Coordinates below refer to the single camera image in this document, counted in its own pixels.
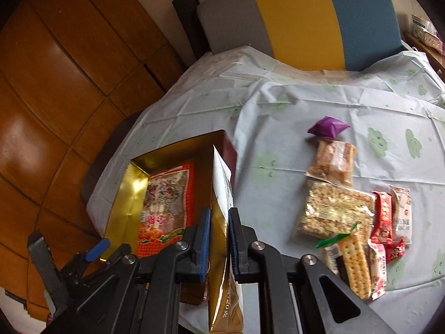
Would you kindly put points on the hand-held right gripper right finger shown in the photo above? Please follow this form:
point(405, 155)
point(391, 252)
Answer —
point(234, 243)

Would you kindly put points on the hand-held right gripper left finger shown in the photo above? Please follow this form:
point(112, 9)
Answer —
point(203, 247)

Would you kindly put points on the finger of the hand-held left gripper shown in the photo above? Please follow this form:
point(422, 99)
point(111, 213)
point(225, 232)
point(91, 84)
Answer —
point(96, 249)

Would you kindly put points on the gold and white snack bag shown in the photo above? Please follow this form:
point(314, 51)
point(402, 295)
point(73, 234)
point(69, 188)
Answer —
point(219, 285)

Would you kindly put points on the gold tin box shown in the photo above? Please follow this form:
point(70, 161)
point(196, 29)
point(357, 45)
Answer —
point(167, 156)

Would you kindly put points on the puffed rice bar packet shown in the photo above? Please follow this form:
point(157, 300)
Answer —
point(333, 212)

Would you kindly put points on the cracker packet with green ends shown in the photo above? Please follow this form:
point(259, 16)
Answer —
point(354, 268)

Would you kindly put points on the brown brittle packet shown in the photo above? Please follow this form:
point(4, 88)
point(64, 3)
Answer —
point(332, 163)

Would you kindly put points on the pink floral snack packet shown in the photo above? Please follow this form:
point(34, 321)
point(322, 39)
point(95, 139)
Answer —
point(378, 271)

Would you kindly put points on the purple snack packet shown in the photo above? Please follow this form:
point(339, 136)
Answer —
point(328, 128)

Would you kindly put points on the long red candy packet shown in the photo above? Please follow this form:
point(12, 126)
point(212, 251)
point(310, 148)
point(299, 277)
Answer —
point(382, 215)

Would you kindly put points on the small red candy packet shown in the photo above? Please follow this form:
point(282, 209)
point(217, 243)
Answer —
point(394, 250)

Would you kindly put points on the white snack packet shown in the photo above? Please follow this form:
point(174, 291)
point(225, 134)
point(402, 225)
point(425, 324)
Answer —
point(401, 215)

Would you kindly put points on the red snack bag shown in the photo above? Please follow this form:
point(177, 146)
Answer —
point(163, 198)

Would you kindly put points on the white tablecloth with green print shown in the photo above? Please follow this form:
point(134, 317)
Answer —
point(278, 111)

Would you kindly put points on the grey yellow blue chair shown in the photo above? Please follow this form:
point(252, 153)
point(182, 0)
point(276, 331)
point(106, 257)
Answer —
point(295, 14)

